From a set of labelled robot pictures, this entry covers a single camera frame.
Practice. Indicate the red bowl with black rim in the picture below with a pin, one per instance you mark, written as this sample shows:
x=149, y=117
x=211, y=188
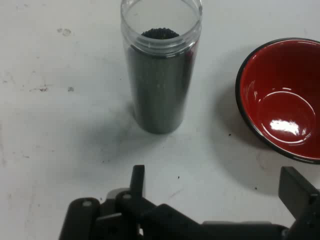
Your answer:
x=282, y=105

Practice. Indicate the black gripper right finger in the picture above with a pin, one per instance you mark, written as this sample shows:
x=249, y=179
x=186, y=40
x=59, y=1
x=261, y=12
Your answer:
x=300, y=195

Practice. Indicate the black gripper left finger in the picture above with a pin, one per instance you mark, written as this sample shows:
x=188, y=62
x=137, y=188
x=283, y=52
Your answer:
x=137, y=180

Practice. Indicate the clear jar with black seeds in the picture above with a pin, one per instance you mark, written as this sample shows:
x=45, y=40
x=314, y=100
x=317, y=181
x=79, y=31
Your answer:
x=160, y=95

